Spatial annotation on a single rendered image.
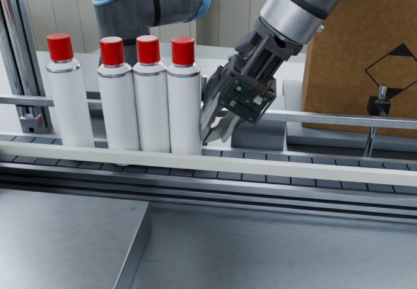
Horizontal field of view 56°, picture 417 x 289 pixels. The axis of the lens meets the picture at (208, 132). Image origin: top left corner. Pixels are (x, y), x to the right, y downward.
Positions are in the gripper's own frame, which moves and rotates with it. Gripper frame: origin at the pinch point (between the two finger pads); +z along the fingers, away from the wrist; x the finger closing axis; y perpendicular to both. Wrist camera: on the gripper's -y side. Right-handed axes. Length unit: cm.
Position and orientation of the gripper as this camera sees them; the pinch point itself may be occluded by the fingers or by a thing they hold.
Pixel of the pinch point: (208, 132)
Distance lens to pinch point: 63.6
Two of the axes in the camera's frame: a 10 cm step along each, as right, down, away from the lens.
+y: -1.3, 4.9, -8.6
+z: -4.9, 7.2, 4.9
